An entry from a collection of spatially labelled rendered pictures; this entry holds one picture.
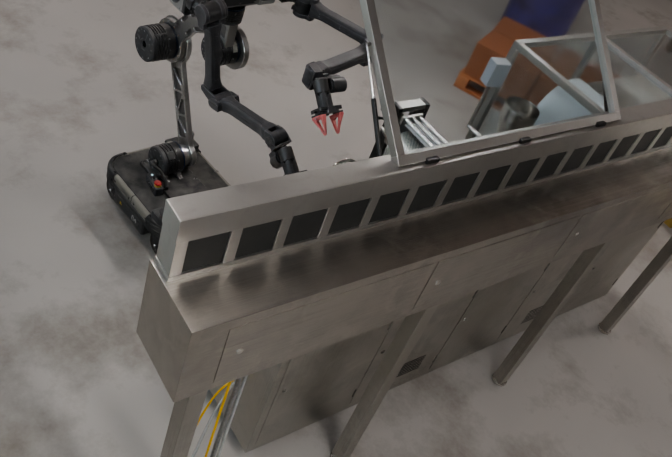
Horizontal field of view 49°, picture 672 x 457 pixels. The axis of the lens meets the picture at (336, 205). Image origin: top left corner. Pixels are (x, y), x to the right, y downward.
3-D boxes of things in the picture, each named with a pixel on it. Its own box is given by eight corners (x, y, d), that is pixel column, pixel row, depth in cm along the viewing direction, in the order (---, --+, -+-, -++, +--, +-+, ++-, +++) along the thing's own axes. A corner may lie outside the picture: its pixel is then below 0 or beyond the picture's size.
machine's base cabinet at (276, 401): (528, 234, 490) (594, 131, 435) (598, 306, 456) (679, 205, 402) (175, 349, 345) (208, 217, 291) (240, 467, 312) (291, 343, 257)
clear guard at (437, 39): (587, -20, 273) (588, -21, 273) (612, 114, 275) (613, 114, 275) (365, -15, 213) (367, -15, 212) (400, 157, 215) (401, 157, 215)
